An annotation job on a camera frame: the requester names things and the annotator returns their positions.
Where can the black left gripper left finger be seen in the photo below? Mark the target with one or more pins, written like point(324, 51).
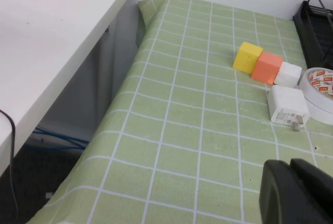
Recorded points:
point(275, 195)

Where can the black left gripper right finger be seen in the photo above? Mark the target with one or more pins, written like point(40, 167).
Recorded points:
point(317, 195)

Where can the white power adapter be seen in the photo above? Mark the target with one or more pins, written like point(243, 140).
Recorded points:
point(284, 104)

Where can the white double-sided tape roll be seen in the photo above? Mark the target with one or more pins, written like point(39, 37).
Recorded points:
point(312, 99)

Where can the green checkered tablecloth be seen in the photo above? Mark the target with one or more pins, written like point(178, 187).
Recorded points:
point(182, 130)

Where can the white foam block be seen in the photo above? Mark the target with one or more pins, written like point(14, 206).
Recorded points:
point(287, 74)

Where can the orange foam block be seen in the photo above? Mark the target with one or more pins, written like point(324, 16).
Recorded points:
point(265, 69)

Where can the yellow foam block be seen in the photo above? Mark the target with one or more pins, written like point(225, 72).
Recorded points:
point(245, 57)

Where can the white side table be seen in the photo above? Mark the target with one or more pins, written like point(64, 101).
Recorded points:
point(39, 39)

